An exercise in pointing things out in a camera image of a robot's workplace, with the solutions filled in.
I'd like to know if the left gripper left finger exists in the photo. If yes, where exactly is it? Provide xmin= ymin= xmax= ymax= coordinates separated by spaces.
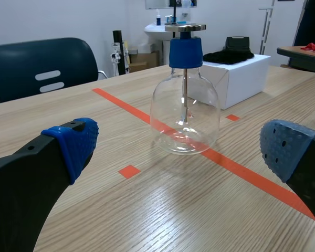
xmin=0 ymin=117 xmax=100 ymax=252

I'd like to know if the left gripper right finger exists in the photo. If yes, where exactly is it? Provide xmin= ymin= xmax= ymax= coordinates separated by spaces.
xmin=259 ymin=119 xmax=315 ymax=234

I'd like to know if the white box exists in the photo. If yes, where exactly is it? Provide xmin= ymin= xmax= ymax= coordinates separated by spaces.
xmin=201 ymin=54 xmax=271 ymax=110

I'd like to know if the wooden desk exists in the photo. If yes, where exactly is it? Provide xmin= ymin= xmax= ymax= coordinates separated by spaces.
xmin=276 ymin=45 xmax=315 ymax=74

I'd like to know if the dark blue chair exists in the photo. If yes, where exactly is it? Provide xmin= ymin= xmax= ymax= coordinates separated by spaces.
xmin=0 ymin=37 xmax=108 ymax=106

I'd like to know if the black fur patch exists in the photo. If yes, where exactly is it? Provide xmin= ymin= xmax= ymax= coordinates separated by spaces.
xmin=202 ymin=48 xmax=255 ymax=65

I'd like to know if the black case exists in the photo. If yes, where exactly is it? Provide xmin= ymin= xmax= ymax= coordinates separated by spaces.
xmin=222 ymin=36 xmax=250 ymax=51

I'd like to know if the clear glass flask blue stopper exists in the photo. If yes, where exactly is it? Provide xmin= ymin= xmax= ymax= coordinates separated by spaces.
xmin=150 ymin=23 xmax=221 ymax=156

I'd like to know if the brown cardboard box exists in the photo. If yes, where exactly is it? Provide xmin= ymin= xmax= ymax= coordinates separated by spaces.
xmin=128 ymin=50 xmax=160 ymax=74

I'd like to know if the white wash basin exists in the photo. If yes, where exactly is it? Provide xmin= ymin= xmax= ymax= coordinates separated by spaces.
xmin=143 ymin=20 xmax=190 ymax=67

